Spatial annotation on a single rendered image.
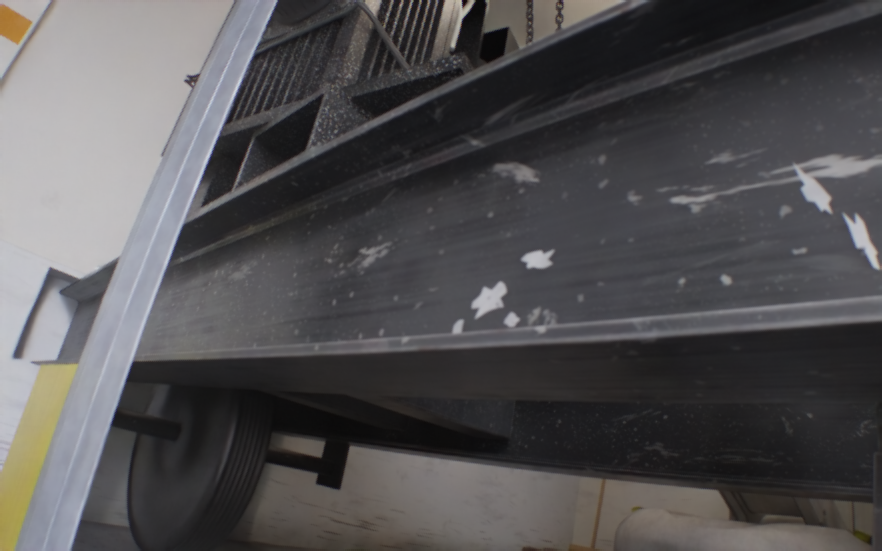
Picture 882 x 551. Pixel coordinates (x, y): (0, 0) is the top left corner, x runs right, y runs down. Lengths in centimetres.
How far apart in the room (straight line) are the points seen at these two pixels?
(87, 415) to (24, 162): 144
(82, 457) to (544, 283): 49
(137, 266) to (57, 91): 148
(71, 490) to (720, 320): 59
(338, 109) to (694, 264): 62
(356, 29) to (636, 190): 72
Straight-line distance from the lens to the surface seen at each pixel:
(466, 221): 49
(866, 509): 337
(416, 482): 267
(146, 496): 165
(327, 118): 84
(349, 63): 98
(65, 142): 205
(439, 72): 80
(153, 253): 66
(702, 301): 35
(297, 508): 225
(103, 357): 66
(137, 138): 213
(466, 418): 112
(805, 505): 151
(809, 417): 112
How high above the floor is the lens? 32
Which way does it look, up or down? 20 degrees up
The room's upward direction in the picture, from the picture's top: 12 degrees clockwise
